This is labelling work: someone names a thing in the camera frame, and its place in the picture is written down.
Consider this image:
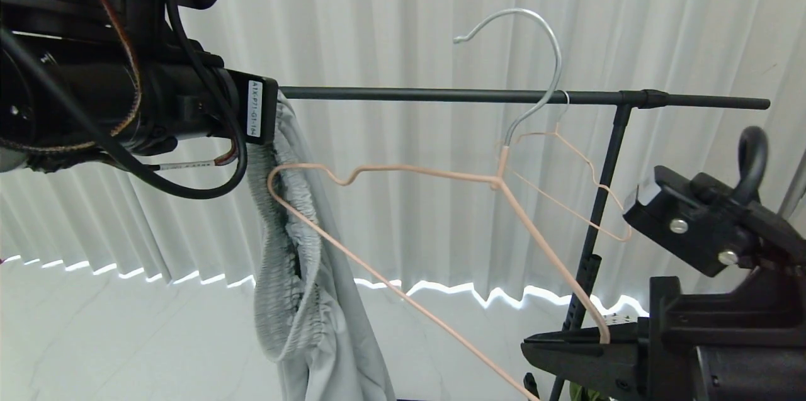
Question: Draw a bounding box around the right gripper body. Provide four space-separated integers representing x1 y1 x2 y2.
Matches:
637 275 806 401

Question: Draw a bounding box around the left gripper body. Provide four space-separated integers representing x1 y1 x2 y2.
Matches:
135 64 279 153

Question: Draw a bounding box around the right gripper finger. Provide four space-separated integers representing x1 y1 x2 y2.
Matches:
526 318 649 345
521 342 640 399

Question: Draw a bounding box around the pink clothes hanger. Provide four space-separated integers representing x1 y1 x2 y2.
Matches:
507 90 633 243
266 8 610 401

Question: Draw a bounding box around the black clothes rack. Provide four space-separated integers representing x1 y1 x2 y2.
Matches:
280 86 771 401

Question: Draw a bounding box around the white curtain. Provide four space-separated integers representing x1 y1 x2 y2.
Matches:
0 0 806 312

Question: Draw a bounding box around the black cable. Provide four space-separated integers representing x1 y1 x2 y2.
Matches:
0 0 248 200
734 127 769 206

